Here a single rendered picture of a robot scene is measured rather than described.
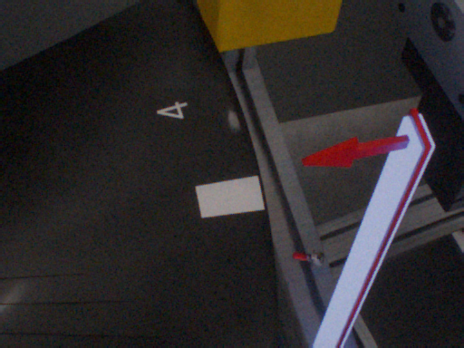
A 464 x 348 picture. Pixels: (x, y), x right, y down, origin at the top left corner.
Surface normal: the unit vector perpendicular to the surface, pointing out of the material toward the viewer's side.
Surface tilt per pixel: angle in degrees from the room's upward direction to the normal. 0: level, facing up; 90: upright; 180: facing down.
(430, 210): 0
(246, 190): 19
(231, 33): 90
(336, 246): 0
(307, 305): 0
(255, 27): 90
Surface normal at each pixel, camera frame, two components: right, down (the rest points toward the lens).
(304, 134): 0.08, -0.50
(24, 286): 0.18, -0.32
